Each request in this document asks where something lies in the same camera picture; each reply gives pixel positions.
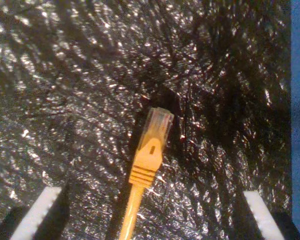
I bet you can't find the yellow network cable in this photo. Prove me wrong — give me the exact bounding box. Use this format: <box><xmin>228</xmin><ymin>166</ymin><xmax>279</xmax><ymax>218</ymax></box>
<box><xmin>118</xmin><ymin>106</ymin><xmax>175</xmax><ymax>240</ymax></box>

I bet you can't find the black bubble mat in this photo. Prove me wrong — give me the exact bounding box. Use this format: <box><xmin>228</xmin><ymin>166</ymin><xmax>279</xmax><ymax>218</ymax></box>
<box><xmin>0</xmin><ymin>0</ymin><xmax>293</xmax><ymax>240</ymax></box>

